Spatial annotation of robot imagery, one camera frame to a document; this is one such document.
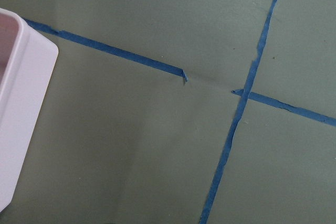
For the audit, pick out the pink plastic bin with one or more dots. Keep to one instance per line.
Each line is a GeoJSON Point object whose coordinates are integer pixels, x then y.
{"type": "Point", "coordinates": [27, 62]}

